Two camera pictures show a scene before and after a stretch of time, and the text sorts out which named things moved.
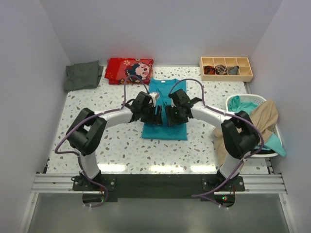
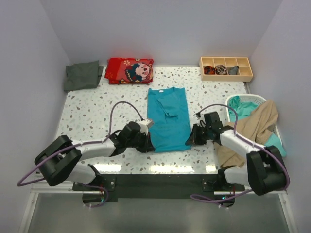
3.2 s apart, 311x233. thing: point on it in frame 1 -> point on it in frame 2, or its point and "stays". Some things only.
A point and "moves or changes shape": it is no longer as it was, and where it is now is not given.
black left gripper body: [148, 116] -> [140, 141]
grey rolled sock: [234, 71] stays
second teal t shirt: [272, 143] stays
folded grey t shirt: [82, 75] stays
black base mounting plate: [220, 189] stays
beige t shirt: [264, 118] stays
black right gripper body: [175, 116] -> [200, 135]
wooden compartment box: [245, 72] stays
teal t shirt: [164, 87] moves or changes shape
